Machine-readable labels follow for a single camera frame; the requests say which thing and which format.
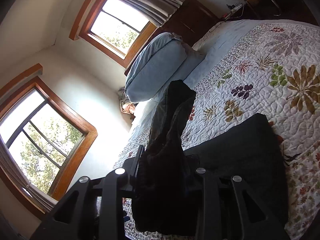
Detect black padded pants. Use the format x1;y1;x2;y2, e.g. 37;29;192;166
131;80;289;239

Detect crumpled grey clothes pile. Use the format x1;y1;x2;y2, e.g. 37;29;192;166
118;87;137;117

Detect wooden framed window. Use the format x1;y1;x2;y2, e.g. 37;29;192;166
1;64;98;219
69;0;157;68

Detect dark wooden headboard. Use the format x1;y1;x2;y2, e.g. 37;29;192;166
124;0;221;77

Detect floral quilted bedspread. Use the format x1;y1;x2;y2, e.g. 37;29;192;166
112;19;320;240

